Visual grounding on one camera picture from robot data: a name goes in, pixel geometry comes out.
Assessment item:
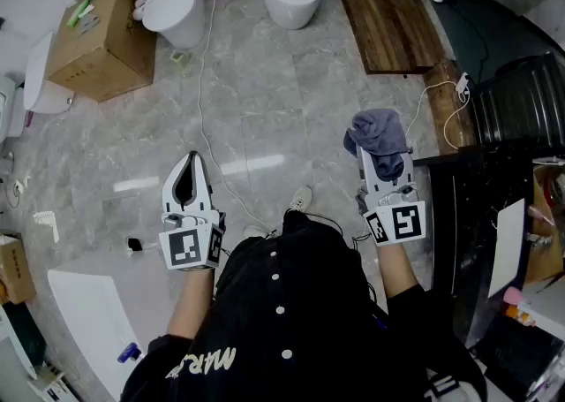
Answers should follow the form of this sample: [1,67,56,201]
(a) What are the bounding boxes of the black ribbed suitcase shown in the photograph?
[470,53,565,156]

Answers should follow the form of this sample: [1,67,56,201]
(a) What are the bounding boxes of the person's left forearm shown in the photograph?
[166,267,216,339]

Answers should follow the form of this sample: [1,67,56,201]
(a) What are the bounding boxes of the person's right forearm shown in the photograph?
[377,240,420,302]

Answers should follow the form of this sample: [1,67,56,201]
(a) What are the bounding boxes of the grey flat pad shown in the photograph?
[77,14,101,37]

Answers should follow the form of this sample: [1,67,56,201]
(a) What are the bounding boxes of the pink bottle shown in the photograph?
[502,287,538,326]

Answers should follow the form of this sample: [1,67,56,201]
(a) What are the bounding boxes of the small cardboard box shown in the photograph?
[0,234,37,306]

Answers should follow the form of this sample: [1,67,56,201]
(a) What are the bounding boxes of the black metal rack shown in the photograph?
[414,146,535,348]

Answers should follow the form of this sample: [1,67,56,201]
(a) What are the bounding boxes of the brown wooden plank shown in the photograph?
[423,57,478,156]

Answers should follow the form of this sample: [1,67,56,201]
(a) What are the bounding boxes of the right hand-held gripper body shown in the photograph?
[361,182,427,247]

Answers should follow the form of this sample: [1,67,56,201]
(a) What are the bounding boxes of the white paper scrap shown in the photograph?
[33,209,61,243]

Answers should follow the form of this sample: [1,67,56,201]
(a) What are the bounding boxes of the large cardboard box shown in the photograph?
[46,0,158,103]

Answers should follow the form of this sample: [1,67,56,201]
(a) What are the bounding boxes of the white power strip cable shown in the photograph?
[403,80,469,152]

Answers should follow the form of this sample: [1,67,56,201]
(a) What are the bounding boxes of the white power strip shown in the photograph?
[454,72,472,103]

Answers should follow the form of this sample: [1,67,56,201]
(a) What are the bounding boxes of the open cardboard box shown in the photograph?
[524,163,565,284]

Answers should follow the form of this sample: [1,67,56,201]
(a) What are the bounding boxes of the dark wooden platform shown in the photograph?
[333,0,445,75]

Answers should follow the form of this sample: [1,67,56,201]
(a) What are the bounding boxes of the white card sheet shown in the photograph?
[487,197,527,300]

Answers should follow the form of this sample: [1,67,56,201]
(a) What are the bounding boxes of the green packet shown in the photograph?
[66,0,96,28]

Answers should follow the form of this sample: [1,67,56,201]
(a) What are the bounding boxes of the person's right white shoe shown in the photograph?
[289,185,313,214]

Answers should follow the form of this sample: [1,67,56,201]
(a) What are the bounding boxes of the small blue bottle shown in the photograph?
[117,341,142,364]

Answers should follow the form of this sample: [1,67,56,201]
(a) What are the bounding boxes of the white closed-lid toilet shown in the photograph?
[132,0,207,50]

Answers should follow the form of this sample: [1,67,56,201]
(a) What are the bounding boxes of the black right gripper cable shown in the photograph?
[351,231,372,254]

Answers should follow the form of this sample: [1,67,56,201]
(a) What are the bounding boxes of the white board panel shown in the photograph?
[47,254,177,401]

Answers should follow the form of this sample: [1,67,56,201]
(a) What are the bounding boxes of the person's black clothed body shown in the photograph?
[118,209,486,402]

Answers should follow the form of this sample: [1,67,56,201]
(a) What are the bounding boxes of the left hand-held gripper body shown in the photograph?
[158,209,227,270]

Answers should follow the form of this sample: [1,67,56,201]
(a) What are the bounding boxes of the dark purple cloth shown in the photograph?
[343,108,414,183]

